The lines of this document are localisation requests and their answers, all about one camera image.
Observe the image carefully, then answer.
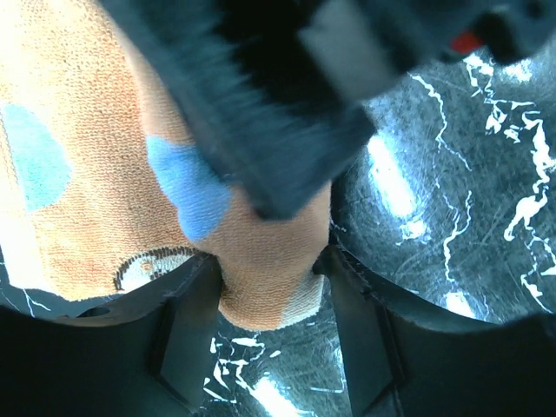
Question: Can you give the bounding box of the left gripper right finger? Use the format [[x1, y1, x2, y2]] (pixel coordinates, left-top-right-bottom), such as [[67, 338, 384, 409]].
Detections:
[[315, 245, 555, 416]]

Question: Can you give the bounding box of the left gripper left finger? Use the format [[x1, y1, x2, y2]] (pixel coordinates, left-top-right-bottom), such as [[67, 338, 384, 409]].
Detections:
[[1, 254, 217, 416]]

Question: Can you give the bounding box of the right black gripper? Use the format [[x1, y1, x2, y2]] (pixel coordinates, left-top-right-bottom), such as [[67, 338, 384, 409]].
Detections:
[[103, 1, 555, 220]]

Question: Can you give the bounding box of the orange blue patterned towel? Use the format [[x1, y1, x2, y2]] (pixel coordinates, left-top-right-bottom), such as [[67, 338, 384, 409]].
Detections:
[[1, 1, 330, 331]]

